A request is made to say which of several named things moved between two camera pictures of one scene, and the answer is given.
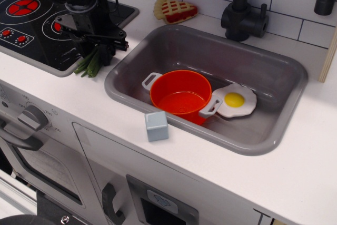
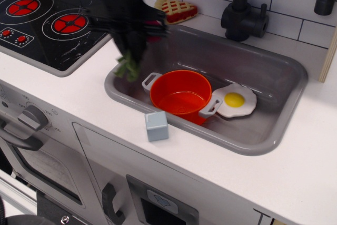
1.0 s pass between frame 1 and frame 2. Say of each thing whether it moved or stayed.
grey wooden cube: stayed
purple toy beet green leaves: moved
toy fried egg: stayed
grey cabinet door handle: stayed
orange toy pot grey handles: stayed
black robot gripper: moved
